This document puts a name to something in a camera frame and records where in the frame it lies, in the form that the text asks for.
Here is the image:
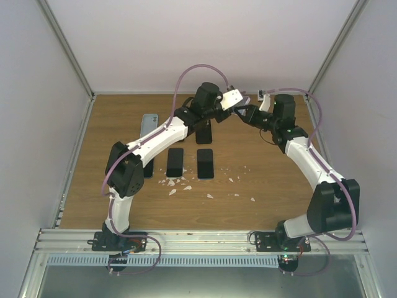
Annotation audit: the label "blue smartphone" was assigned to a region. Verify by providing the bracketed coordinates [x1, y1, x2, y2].
[197, 149, 214, 180]

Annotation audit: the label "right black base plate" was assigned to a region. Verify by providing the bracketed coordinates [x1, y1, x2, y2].
[248, 231, 311, 253]

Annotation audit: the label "aluminium front rail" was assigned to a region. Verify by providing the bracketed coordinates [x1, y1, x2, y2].
[34, 229, 369, 255]

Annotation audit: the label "light blue phone case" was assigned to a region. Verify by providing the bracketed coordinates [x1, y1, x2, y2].
[140, 114, 159, 138]

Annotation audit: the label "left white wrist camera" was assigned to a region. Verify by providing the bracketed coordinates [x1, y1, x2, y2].
[220, 89, 246, 111]

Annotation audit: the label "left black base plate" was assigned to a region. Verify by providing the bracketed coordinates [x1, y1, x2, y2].
[87, 224, 148, 253]

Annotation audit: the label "grey slotted cable duct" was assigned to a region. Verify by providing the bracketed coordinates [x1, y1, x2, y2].
[47, 254, 279, 268]

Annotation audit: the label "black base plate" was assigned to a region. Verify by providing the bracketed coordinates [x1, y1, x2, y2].
[87, 224, 148, 253]
[248, 231, 311, 253]

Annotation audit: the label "black smartphone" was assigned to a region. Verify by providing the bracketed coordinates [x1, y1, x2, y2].
[166, 148, 184, 178]
[143, 159, 154, 179]

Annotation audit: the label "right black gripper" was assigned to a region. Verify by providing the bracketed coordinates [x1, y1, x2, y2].
[233, 105, 278, 132]

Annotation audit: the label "white debris pieces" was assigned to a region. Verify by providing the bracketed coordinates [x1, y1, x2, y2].
[153, 150, 256, 202]

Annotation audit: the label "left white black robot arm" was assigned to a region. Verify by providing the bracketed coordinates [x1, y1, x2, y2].
[101, 82, 242, 251]

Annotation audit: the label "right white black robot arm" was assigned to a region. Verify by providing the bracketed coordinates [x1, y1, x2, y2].
[234, 94, 360, 251]

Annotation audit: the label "lilac phone case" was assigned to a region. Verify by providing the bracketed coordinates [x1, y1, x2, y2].
[236, 96, 251, 109]

